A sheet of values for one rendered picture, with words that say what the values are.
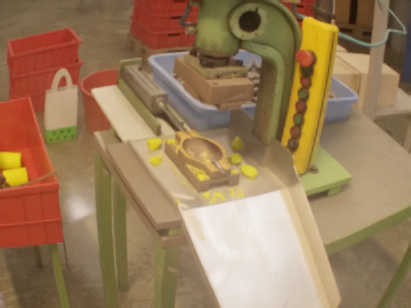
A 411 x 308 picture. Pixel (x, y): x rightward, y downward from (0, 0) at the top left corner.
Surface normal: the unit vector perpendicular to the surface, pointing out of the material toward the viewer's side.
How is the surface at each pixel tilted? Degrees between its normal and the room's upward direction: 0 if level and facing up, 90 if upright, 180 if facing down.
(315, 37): 85
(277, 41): 90
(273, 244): 30
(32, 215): 90
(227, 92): 90
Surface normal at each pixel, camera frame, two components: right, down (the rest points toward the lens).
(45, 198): 0.46, 0.48
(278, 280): 0.33, -0.51
